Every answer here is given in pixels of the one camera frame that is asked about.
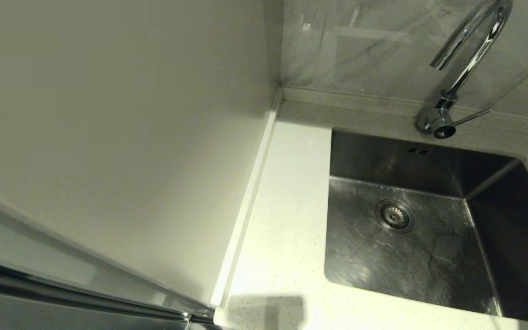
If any chrome faucet lever handle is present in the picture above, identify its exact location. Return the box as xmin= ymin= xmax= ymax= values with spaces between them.
xmin=452 ymin=108 xmax=492 ymax=127

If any stainless steel sink basin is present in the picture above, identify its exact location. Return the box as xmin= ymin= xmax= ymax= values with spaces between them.
xmin=324 ymin=128 xmax=528 ymax=325

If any white edge trim strip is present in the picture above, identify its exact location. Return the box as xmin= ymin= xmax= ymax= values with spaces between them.
xmin=210 ymin=88 xmax=284 ymax=318

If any round metal drain strainer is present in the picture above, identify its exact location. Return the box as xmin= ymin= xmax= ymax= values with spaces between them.
xmin=375 ymin=198 xmax=416 ymax=234

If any white appliance side panel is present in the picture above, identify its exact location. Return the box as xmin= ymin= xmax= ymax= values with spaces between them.
xmin=0 ymin=0 xmax=284 ymax=308

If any chrome gooseneck faucet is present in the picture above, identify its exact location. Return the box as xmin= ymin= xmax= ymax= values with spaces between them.
xmin=415 ymin=0 xmax=514 ymax=139

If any grey steel appliance door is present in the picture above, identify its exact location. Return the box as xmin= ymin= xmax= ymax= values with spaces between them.
xmin=0 ymin=183 xmax=235 ymax=330

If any metal door handle bar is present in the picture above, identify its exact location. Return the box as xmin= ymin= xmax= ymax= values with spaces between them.
xmin=0 ymin=257 xmax=216 ymax=324

